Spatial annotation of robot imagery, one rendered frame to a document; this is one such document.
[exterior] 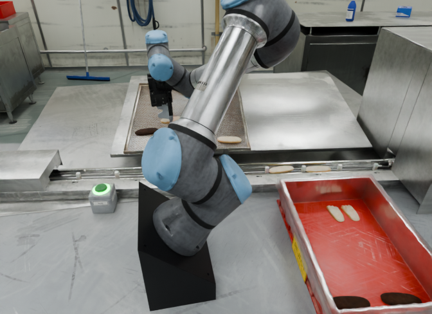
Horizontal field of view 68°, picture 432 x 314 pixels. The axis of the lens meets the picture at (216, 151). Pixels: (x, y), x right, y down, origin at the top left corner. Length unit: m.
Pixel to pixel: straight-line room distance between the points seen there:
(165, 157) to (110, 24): 4.34
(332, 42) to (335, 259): 2.16
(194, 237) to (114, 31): 4.32
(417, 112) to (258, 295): 0.77
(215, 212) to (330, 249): 0.43
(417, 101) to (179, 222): 0.86
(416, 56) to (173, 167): 0.91
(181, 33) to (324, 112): 3.49
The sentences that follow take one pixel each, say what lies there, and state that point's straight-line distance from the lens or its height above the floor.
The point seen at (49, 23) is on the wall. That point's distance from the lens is 5.16.
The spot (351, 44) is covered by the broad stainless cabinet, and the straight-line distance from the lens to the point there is 2.98.
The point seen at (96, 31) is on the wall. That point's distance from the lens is 4.98.
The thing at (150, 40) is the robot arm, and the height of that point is 1.31.
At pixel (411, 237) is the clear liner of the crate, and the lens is 1.04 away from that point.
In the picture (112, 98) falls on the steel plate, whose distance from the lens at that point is 1.97.
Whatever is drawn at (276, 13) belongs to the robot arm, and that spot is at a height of 1.44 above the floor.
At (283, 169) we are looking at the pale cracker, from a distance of 1.24.
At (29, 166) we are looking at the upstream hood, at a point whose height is 0.92.
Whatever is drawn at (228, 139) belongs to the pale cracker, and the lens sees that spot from 1.30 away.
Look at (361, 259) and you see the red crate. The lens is 1.04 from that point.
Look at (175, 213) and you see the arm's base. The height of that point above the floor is 1.05.
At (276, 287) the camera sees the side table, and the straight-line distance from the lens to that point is 0.93.
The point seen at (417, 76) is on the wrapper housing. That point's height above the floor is 1.21.
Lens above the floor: 1.58
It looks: 33 degrees down
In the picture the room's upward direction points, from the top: straight up
